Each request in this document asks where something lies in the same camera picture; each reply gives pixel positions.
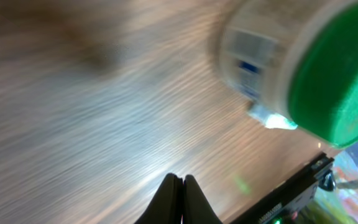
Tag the green lid white jar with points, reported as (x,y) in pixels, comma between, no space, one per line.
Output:
(297,58)

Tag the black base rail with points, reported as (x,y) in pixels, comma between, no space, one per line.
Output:
(283,204)

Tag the teal tissue pack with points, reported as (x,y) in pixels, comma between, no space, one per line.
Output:
(270,119)

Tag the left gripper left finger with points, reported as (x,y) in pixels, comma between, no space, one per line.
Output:
(166,206)

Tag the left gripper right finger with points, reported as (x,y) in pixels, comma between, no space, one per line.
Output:
(197,209)

